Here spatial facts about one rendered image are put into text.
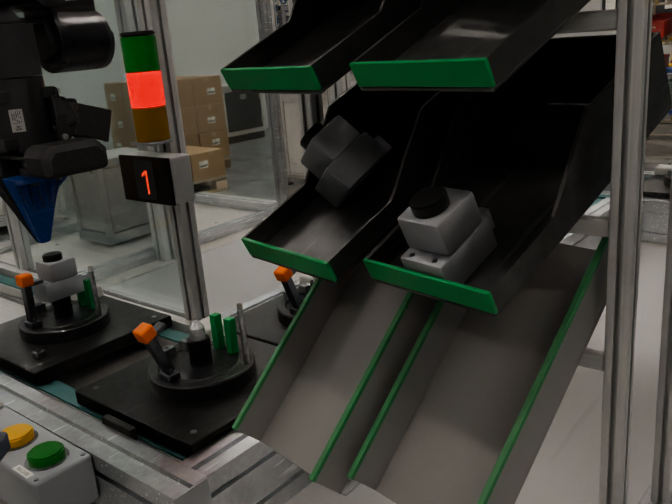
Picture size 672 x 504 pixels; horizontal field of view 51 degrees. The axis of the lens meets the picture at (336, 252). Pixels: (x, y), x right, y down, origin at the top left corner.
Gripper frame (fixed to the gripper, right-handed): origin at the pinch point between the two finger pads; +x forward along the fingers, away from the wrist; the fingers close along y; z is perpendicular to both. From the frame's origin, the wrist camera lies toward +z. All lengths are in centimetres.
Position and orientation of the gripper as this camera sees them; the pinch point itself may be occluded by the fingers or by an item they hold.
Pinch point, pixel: (36, 207)
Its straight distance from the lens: 73.7
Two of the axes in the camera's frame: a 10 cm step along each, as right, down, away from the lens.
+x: 0.8, 9.5, 3.0
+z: 6.4, -2.8, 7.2
